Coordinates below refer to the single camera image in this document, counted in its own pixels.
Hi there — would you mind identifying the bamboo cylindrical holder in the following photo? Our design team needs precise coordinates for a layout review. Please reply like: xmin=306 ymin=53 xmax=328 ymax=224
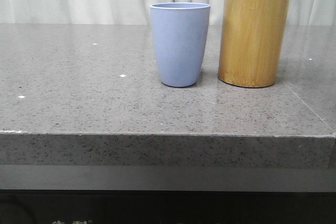
xmin=218 ymin=0 xmax=290 ymax=88

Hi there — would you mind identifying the blue plastic cup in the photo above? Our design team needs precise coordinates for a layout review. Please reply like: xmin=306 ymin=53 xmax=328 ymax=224
xmin=150 ymin=2 xmax=211 ymax=88

